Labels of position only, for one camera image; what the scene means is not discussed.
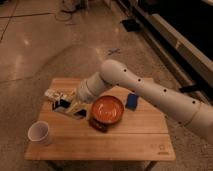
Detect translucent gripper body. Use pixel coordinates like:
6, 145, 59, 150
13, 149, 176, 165
65, 101, 88, 118

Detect black red white eraser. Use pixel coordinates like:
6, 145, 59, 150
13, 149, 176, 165
52, 100, 71, 117

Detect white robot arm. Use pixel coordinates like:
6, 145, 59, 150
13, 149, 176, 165
67, 59, 213, 145

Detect white ceramic cup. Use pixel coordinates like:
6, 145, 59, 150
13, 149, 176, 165
27, 121, 52, 145

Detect orange bowl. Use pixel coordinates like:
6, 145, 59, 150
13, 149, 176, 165
91, 95, 124, 124

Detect white tube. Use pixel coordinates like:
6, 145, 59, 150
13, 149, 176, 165
44, 89, 73, 102

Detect wooden folding table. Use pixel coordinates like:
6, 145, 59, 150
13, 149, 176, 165
24, 77, 177, 171

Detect blue sponge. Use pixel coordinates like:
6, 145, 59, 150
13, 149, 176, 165
125, 93, 138, 110

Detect black floor plate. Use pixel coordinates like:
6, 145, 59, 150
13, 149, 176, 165
121, 19, 141, 32

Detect floor cable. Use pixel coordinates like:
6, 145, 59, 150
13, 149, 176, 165
53, 9, 78, 26

